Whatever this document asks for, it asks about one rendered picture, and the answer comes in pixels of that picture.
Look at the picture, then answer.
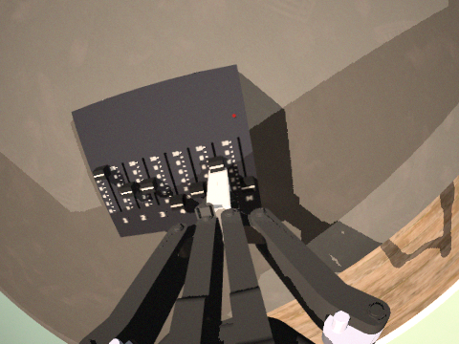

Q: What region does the dark grey lighting desk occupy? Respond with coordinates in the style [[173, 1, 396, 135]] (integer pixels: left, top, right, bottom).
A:
[[71, 64, 262, 237]]

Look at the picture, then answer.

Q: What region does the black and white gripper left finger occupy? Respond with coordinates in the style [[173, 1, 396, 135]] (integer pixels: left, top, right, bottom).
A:
[[79, 171, 224, 344]]

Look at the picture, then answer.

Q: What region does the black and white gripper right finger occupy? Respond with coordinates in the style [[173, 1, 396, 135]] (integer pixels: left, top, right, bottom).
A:
[[218, 168, 391, 344]]

